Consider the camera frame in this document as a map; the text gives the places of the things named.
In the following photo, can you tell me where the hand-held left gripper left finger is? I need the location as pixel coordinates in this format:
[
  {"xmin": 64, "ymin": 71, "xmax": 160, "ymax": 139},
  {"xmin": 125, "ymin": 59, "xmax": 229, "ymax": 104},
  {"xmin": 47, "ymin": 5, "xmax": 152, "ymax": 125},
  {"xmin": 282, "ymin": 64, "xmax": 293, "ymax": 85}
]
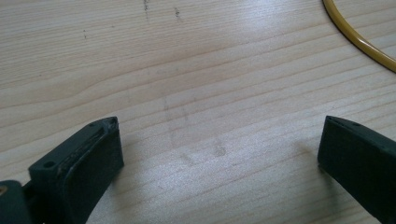
[{"xmin": 28, "ymin": 116, "xmax": 125, "ymax": 224}]

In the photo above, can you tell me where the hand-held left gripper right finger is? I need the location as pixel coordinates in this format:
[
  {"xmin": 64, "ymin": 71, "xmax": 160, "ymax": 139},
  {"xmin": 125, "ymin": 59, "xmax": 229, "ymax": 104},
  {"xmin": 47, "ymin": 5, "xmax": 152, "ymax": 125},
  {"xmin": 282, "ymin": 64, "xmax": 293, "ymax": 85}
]
[{"xmin": 317, "ymin": 115, "xmax": 396, "ymax": 224}]

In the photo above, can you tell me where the yellow cable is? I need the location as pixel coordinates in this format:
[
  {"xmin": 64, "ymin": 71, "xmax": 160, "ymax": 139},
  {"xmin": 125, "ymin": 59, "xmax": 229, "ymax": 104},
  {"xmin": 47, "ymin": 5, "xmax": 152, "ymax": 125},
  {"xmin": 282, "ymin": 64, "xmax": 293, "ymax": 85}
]
[{"xmin": 322, "ymin": 0, "xmax": 396, "ymax": 75}]

